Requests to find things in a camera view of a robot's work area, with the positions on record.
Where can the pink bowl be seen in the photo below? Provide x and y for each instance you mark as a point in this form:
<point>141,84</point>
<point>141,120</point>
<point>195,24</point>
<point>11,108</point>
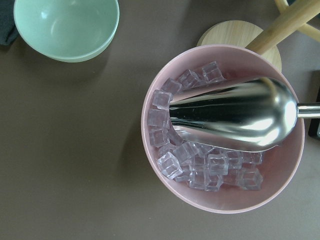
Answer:
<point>280,163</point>

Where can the metal ice scoop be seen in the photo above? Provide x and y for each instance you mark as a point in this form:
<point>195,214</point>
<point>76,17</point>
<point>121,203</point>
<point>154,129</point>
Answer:
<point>249,115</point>

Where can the wooden cup stand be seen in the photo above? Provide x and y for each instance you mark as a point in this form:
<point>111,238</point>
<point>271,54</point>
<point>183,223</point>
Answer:
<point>292,17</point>

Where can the mint green bowl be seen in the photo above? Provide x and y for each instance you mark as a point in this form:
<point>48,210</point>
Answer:
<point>69,31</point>

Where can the dark grey cloth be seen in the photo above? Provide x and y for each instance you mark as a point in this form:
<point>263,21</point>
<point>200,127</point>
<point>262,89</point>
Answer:
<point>8,30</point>

